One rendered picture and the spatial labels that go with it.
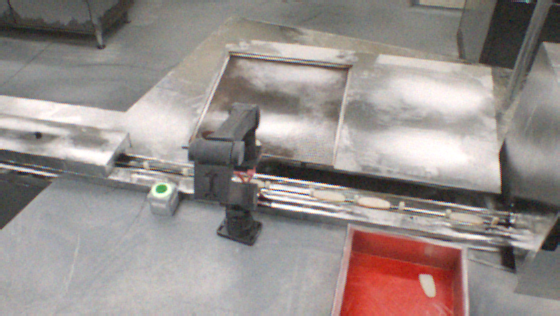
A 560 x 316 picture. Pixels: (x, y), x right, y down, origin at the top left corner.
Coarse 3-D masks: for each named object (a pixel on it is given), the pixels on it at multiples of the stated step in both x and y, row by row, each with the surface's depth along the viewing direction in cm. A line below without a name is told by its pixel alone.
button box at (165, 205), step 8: (168, 184) 151; (152, 192) 148; (176, 192) 152; (152, 200) 148; (160, 200) 147; (168, 200) 147; (176, 200) 153; (152, 208) 150; (160, 208) 150; (168, 208) 149
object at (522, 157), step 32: (544, 64) 132; (544, 96) 128; (512, 128) 153; (544, 128) 125; (512, 160) 148; (544, 160) 122; (512, 192) 144; (544, 192) 119; (512, 224) 139; (544, 224) 116; (544, 256) 118; (544, 288) 126
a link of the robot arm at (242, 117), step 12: (240, 108) 133; (252, 108) 134; (228, 120) 121; (240, 120) 121; (252, 120) 133; (216, 132) 110; (228, 132) 110; (240, 132) 119; (192, 144) 103; (240, 144) 104; (192, 156) 102; (240, 156) 103
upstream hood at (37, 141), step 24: (0, 120) 172; (24, 120) 172; (48, 120) 172; (0, 144) 162; (24, 144) 162; (48, 144) 162; (72, 144) 162; (96, 144) 162; (120, 144) 163; (72, 168) 159; (96, 168) 156
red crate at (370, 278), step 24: (360, 264) 137; (384, 264) 137; (408, 264) 137; (360, 288) 131; (384, 288) 131; (408, 288) 131; (360, 312) 126; (384, 312) 126; (408, 312) 126; (432, 312) 125
